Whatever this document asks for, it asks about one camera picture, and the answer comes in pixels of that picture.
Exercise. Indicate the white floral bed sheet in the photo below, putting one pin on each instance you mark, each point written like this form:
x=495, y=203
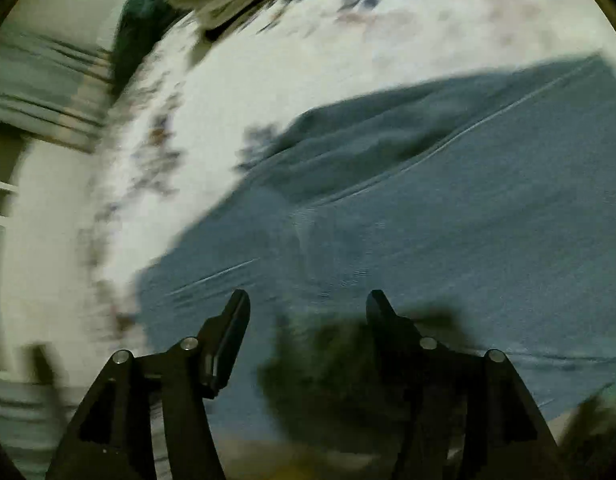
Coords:
x=308, y=60

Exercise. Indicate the dark teal cloth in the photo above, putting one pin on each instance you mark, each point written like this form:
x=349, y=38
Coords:
x=138, y=25

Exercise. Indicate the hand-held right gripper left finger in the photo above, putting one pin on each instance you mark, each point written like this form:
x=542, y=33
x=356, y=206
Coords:
x=227, y=340

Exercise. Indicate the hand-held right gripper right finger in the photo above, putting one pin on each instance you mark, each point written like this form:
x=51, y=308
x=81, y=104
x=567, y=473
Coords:
x=388, y=327

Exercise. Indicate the grey-blue pants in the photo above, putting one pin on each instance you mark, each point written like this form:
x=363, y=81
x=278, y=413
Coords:
x=438, y=220

